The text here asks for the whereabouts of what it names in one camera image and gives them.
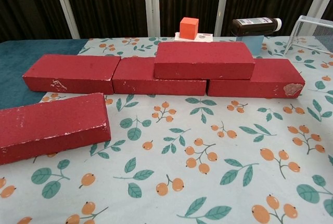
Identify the red foam brick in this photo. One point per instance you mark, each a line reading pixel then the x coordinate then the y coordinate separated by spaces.
pixel 135 78
pixel 203 60

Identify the red brick with worn edges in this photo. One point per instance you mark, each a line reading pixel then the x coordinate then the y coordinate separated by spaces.
pixel 52 122

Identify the light blue block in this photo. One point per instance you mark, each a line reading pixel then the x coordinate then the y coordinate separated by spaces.
pixel 255 44

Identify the brown bottle with white cap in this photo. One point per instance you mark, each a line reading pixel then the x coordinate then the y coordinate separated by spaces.
pixel 255 27

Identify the white carton box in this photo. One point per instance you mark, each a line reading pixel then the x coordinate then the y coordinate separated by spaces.
pixel 205 37

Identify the orange cube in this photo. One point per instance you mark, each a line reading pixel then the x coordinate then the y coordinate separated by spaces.
pixel 188 29

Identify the floral fruit print tablecloth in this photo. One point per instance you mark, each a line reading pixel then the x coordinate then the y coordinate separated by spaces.
pixel 166 182

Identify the red brick with white scrapes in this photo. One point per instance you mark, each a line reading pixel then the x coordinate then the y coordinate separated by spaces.
pixel 72 70

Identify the teal cloth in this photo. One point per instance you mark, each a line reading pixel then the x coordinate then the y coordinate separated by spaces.
pixel 15 60

